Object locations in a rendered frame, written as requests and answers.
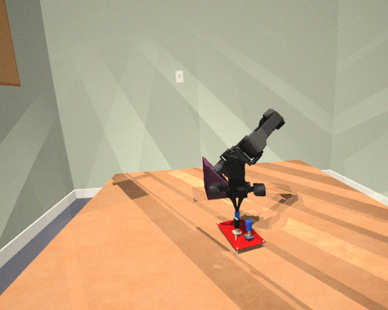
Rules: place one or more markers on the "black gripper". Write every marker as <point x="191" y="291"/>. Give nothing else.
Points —
<point x="258" y="189"/>

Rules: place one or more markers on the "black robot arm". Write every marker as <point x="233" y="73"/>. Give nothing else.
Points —
<point x="250" y="147"/>

